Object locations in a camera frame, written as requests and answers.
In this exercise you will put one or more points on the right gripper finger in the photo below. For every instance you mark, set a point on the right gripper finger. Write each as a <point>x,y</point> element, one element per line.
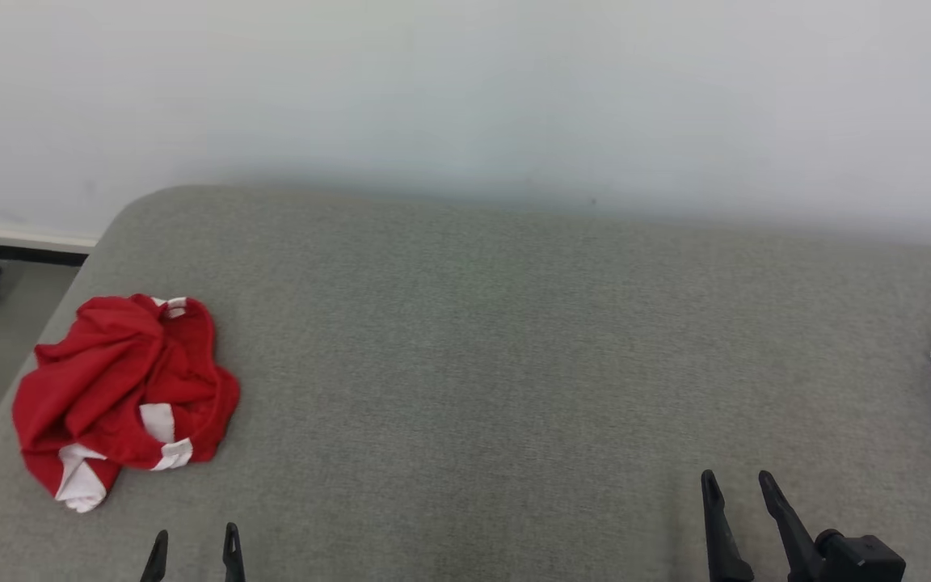
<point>793,541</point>
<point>722,541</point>

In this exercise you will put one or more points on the white skirting board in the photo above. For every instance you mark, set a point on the white skirting board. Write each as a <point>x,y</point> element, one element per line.
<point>13,242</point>

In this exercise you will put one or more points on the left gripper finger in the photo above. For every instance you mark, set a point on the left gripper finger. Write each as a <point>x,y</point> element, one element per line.
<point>233,558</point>
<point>157,562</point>

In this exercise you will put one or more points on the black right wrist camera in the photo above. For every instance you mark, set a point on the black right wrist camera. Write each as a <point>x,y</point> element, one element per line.
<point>865,559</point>

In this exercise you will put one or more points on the red shorts with white stripes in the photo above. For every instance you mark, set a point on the red shorts with white stripes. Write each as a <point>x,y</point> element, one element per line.
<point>110,372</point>

